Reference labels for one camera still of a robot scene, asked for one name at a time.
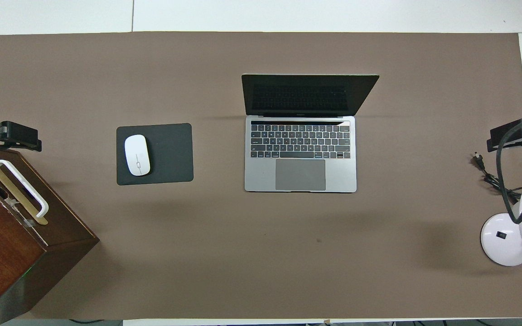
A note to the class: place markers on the brown table mat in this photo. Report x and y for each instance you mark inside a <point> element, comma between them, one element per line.
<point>288,249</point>

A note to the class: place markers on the silver laptop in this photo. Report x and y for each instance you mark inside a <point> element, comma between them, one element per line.
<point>302,174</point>

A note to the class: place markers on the black mouse pad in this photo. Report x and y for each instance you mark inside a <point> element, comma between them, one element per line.
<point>166,140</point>

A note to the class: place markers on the white desk lamp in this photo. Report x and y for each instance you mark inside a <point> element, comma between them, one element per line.
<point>501,244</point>

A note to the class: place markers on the white computer mouse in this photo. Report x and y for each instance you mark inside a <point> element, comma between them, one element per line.
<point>136,154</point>

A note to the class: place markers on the dark brown wooden box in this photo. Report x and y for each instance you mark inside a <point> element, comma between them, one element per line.
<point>7,253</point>

